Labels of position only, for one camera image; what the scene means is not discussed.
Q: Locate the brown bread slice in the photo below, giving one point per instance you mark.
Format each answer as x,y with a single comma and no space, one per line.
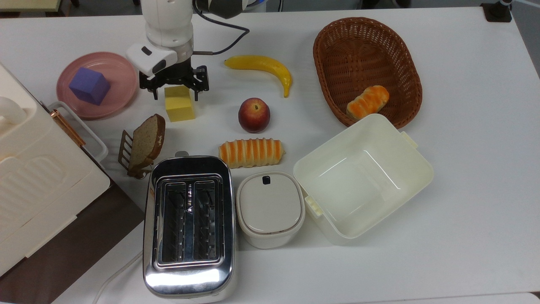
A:
145,141

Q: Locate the dark brown base box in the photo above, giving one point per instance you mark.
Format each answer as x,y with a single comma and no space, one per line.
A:
76,253

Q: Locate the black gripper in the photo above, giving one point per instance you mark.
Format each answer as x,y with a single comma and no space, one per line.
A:
175,75

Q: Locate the pink plate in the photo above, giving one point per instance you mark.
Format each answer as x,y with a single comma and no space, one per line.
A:
120,84

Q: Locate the red apple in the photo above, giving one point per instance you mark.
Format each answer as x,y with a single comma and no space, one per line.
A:
254,115

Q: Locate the cream and chrome toaster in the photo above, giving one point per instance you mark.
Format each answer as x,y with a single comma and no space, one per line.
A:
190,278

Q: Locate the black clamp with mount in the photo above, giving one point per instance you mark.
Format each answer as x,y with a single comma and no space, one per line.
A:
498,12

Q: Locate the small white lidded bin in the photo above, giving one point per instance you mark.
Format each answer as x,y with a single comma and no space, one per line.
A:
270,207

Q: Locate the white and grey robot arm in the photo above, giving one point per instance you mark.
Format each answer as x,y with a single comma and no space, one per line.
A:
168,21

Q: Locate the long orange striped bread roll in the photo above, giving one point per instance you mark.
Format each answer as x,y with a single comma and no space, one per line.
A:
251,153

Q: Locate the brown wicker basket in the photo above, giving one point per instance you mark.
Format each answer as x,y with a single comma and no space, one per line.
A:
363,55

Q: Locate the cream plastic cabinet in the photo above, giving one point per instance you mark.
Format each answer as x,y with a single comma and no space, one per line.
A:
38,181

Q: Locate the open white square container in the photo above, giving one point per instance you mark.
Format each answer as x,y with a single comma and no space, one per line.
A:
363,181

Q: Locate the purple foam cube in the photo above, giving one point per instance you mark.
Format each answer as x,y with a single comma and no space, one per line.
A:
89,86

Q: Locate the short orange striped bread roll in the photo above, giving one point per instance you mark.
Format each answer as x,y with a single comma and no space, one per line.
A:
368,102

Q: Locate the brown toast rack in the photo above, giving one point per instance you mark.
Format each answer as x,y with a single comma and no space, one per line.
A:
124,147

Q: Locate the yellow foam cube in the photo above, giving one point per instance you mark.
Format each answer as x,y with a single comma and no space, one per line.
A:
180,105

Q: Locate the yellow banana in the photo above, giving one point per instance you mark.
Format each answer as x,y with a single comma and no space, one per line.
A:
261,65

